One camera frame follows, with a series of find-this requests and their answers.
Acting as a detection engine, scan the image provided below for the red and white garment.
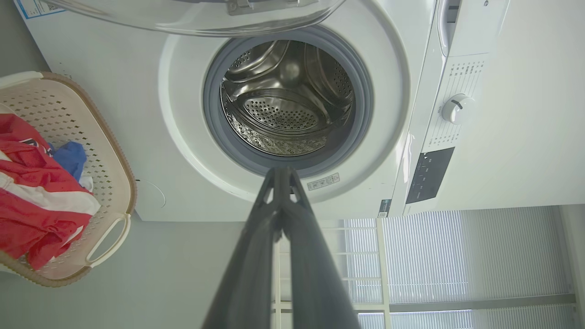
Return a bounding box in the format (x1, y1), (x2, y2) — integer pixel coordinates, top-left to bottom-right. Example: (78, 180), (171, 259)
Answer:
(0, 104), (101, 270)

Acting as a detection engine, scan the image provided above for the white front-load washing machine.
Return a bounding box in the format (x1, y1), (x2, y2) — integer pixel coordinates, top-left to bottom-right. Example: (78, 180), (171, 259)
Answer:
(13, 0), (512, 222)

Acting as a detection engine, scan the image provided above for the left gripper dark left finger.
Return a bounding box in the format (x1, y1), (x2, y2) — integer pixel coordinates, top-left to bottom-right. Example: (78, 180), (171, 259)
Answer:
(202, 167), (285, 329)

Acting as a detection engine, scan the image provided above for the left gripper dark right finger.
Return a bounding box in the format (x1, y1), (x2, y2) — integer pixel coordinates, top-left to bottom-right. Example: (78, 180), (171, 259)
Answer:
(280, 167), (362, 329)

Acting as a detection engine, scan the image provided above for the stainless steel washer drum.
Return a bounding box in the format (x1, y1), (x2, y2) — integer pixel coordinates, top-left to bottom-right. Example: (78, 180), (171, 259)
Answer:
(220, 40), (356, 157)

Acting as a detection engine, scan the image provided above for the cream plastic laundry basket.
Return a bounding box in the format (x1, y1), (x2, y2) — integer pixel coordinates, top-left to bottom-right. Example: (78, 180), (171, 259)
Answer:
(0, 71), (138, 287)

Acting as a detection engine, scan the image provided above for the white warning sticker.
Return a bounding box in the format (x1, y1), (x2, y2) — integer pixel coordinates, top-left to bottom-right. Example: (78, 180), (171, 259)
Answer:
(307, 173), (341, 191)

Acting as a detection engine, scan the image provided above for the blue garment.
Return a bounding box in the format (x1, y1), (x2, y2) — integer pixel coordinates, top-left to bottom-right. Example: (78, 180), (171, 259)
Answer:
(48, 141), (87, 181)

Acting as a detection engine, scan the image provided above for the white washer control knob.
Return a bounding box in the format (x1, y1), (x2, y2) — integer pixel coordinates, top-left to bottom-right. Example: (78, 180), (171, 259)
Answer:
(441, 94), (476, 125)

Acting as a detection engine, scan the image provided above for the round glass washing machine door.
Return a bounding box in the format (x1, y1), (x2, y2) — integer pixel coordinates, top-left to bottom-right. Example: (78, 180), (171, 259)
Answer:
(46, 0), (349, 38)

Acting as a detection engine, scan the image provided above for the blue energy label sticker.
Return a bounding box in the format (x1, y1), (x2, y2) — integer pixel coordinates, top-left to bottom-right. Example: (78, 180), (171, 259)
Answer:
(14, 0), (65, 20)

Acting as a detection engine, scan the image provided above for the black washer display panel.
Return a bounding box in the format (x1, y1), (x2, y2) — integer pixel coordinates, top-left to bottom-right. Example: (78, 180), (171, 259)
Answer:
(405, 147), (456, 204)

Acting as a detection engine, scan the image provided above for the round white filter cover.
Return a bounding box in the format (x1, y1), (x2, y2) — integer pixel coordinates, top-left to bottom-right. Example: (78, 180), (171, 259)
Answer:
(136, 179), (166, 210)

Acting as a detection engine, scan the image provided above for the white detergent drawer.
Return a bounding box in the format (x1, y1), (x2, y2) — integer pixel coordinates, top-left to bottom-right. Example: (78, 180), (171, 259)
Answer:
(436, 0), (510, 58)

